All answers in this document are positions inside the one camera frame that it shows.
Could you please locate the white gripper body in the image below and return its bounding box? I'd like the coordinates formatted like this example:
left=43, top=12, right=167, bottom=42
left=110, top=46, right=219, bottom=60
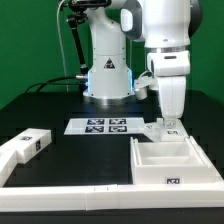
left=147, top=50, right=190, bottom=119

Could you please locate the white cabinet box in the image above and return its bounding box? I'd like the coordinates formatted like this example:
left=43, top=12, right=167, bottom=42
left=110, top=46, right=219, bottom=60
left=130, top=137, right=223, bottom=185

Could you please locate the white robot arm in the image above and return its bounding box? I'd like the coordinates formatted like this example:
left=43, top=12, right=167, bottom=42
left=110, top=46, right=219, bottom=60
left=68, top=0, right=202, bottom=126

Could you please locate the white cabinet top block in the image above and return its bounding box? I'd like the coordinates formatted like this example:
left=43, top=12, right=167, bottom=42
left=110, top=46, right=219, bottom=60
left=0, top=128, right=52, bottom=164

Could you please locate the white U-shaped fence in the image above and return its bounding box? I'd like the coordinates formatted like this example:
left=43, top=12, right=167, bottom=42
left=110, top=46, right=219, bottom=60
left=0, top=149, right=224, bottom=212

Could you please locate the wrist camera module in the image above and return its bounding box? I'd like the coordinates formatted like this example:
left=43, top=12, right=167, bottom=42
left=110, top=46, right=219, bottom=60
left=134, top=76, right=157, bottom=100

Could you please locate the white marker base plate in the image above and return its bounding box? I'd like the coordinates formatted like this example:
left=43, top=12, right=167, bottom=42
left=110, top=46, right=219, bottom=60
left=64, top=117, right=144, bottom=135

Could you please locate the black cable bundle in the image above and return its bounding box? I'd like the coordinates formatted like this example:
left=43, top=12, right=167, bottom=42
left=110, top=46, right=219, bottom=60
left=25, top=75, right=89, bottom=94

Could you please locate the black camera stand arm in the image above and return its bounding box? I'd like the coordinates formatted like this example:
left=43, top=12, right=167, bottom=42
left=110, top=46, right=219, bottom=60
left=67, top=0, right=112, bottom=77

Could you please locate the grey hanging cable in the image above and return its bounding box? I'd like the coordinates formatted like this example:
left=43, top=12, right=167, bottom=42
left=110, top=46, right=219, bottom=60
left=56, top=0, right=70, bottom=93

